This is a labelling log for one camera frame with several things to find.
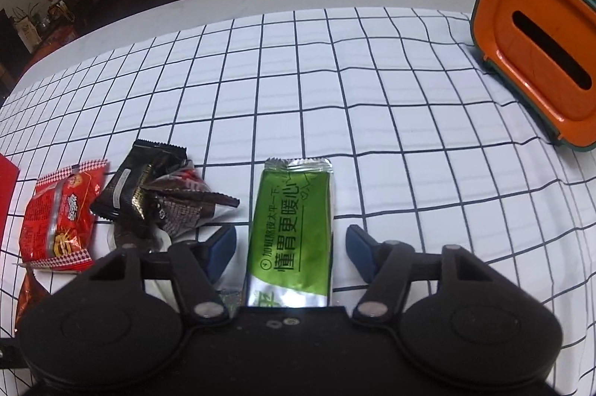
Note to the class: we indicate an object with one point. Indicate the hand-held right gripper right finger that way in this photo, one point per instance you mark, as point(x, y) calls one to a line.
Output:
point(361, 249)

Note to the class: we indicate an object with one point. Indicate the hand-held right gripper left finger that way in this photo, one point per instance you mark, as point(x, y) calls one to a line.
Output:
point(222, 248)

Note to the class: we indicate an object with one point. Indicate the green snack packet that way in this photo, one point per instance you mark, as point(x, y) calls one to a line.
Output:
point(291, 233)

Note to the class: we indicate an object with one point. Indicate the dark brown snack packet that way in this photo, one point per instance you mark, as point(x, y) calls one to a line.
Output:
point(128, 186)

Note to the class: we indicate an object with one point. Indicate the brown patterned snack packet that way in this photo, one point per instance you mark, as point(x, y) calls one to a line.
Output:
point(186, 209)

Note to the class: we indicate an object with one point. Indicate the clear plastic spoon packet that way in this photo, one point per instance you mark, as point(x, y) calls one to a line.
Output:
point(135, 240)

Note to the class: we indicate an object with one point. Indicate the white checked tablecloth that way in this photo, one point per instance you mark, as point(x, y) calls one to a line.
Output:
point(326, 98)

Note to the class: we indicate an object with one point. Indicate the red snack packet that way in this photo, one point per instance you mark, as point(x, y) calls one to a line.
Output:
point(58, 214)

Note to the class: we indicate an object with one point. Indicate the orange-brown snack packet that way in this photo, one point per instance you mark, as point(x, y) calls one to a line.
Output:
point(30, 303)

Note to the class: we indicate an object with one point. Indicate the red box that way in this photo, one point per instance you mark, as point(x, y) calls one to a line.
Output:
point(7, 195)

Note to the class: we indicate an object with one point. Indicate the orange tissue box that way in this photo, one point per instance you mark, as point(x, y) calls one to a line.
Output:
point(503, 65)

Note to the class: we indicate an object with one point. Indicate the potted plant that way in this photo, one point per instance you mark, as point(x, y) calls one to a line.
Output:
point(28, 26)

